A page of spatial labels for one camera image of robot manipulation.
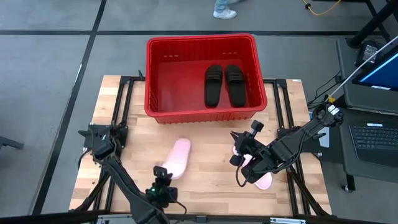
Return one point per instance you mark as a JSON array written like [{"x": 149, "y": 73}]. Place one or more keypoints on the black power adapter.
[{"x": 368, "y": 51}]

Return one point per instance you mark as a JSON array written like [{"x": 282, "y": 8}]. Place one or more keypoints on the dark grey laptop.
[{"x": 373, "y": 137}]

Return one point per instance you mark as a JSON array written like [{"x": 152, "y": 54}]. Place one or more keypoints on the person's leg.
[{"x": 221, "y": 3}]

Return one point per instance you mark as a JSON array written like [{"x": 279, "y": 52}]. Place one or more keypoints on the person's shoe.
[{"x": 225, "y": 14}]

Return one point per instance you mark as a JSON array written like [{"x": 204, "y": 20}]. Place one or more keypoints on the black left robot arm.
[{"x": 118, "y": 174}]

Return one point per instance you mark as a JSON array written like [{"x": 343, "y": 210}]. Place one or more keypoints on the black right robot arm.
[{"x": 286, "y": 149}]

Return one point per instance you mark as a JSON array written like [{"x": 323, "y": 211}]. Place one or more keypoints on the grey desk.
[{"x": 345, "y": 62}]

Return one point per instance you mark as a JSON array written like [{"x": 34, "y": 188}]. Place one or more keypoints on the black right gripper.
[{"x": 252, "y": 146}]

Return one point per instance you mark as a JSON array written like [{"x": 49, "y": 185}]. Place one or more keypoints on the black slide sandal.
[
  {"x": 213, "y": 87},
  {"x": 235, "y": 87}
]

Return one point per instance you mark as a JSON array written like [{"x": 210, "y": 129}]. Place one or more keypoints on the black chair foot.
[{"x": 9, "y": 142}]

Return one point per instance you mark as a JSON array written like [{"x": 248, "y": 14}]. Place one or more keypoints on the black frame crossbar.
[{"x": 46, "y": 217}]

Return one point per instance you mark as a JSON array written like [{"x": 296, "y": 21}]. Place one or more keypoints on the black stand leg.
[{"x": 370, "y": 26}]

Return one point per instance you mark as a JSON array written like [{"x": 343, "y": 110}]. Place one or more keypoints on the black aluminium frame rails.
[
  {"x": 287, "y": 102},
  {"x": 118, "y": 99}
]

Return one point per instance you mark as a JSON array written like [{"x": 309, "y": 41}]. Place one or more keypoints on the black desk caster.
[{"x": 348, "y": 187}]

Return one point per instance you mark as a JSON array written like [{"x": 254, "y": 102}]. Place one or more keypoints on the monitor with blue screen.
[{"x": 385, "y": 74}]

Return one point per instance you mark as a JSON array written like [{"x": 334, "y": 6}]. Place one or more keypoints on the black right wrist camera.
[{"x": 235, "y": 160}]

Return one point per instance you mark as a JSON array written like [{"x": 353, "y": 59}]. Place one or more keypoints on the pink slide sandal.
[
  {"x": 265, "y": 184},
  {"x": 178, "y": 155}
]

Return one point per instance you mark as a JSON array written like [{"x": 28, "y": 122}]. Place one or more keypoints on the red plastic bin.
[{"x": 174, "y": 93}]

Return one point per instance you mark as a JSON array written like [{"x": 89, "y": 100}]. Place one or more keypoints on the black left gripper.
[{"x": 163, "y": 191}]

